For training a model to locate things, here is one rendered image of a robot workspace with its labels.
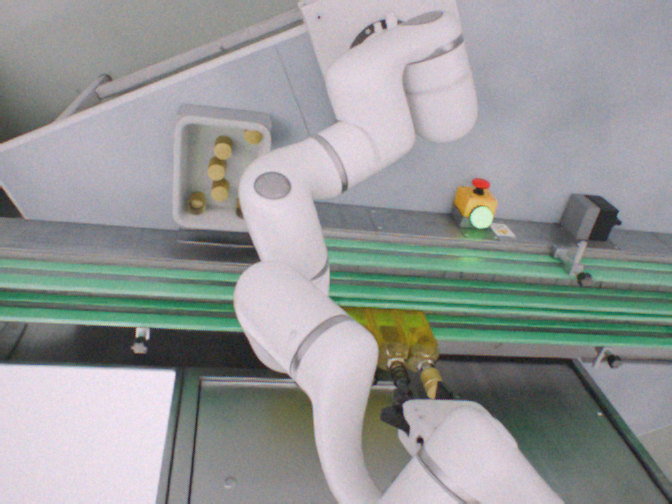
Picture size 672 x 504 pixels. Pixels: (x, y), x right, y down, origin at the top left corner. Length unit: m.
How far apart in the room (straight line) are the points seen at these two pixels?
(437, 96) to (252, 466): 0.65
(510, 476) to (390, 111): 0.45
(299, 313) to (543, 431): 0.84
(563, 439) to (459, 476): 0.84
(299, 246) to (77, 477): 0.54
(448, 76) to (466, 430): 0.47
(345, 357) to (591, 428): 0.91
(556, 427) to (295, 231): 0.84
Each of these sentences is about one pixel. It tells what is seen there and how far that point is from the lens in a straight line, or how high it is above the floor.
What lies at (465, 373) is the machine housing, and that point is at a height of 0.93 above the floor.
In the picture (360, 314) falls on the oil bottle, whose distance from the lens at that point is 1.10.
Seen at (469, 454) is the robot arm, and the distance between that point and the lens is 0.47.
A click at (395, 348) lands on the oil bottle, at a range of 1.05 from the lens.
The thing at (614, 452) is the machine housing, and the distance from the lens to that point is 1.34.
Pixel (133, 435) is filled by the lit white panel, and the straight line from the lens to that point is 1.05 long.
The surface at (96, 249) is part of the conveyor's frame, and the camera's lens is 1.18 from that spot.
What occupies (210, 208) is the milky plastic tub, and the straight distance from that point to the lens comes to 1.20.
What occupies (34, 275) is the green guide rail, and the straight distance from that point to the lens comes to 1.15.
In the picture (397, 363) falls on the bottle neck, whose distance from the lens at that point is 1.03.
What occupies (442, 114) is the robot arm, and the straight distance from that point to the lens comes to 0.79.
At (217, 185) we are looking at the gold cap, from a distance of 1.14.
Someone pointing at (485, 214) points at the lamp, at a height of 0.85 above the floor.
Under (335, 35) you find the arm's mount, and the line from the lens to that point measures 1.05.
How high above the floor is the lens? 1.85
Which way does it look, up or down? 59 degrees down
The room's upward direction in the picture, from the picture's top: 165 degrees clockwise
